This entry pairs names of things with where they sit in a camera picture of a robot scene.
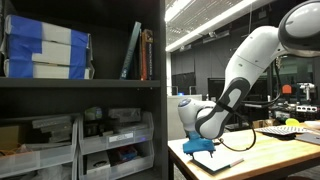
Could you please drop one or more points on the blue small box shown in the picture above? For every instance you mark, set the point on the blue small box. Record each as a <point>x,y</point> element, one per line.
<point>126,153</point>

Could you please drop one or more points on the black bookshelf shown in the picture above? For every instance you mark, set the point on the black bookshelf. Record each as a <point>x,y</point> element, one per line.
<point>100,93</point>

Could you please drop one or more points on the orange round object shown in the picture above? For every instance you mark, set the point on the orange round object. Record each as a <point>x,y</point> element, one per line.
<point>286,89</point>

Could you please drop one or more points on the clear bin with white label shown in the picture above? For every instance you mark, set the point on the clear bin with white label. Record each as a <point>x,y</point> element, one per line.
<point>116,141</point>

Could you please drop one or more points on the white box black circle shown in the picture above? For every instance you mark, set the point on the white box black circle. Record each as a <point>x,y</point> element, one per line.
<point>98,162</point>

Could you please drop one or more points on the grey flat boxes stack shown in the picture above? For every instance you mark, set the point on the grey flat boxes stack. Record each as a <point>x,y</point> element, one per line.
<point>53,126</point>

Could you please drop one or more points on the brown cardboard box in bin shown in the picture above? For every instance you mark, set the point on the brown cardboard box in bin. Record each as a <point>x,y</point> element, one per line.
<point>9,136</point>

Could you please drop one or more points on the large clear plastic bin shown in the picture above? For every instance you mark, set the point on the large clear plastic bin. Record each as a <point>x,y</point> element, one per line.
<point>40,158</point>

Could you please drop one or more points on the dark book brown top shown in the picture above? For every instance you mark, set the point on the dark book brown top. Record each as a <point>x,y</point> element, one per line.
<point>150,56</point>

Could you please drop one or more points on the clear plastic storage bin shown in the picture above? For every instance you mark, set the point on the clear plastic storage bin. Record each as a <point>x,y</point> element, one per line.
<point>133,165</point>

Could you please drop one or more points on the thin teal book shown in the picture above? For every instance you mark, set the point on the thin teal book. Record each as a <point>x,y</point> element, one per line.
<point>130,50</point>

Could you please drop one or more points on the checkerboard calibration board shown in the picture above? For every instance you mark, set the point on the checkerboard calibration board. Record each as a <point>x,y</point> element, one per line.
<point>283,130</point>

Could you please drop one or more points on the small greenish box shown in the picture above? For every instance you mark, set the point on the small greenish box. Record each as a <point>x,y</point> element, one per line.
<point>93,113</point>

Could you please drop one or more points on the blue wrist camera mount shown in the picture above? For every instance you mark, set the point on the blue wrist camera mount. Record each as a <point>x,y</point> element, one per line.
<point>198,145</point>

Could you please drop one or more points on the orange spine book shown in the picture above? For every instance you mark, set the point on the orange spine book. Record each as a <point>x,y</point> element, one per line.
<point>143,56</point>

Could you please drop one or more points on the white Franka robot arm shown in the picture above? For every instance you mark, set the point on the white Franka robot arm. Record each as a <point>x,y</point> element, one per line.
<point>253,53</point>

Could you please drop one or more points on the blue white paper ream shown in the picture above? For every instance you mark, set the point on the blue white paper ream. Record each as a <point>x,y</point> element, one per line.
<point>50,70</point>
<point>56,32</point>
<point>53,53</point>

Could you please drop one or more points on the grey rectangular box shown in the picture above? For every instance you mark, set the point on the grey rectangular box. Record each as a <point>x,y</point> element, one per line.
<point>124,114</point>

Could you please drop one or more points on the book with teal cover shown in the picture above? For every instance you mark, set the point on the book with teal cover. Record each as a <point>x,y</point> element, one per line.
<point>216,161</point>

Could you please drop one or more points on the grey laptop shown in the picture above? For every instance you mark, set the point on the grey laptop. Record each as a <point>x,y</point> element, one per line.
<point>308,138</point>

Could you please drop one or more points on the yellow-green disc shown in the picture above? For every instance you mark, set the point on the yellow-green disc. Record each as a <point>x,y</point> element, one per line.
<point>292,122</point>

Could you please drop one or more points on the long ceiling light strip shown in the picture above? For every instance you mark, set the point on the long ceiling light strip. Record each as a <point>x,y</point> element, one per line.
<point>216,22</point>

